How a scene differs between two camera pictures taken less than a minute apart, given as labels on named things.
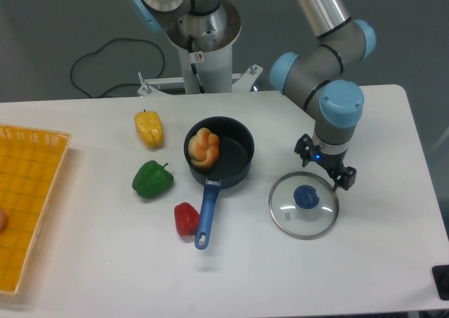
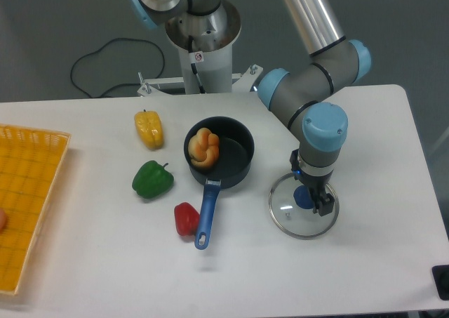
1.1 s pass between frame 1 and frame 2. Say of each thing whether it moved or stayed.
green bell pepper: stayed
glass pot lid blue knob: stayed
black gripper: moved
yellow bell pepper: stayed
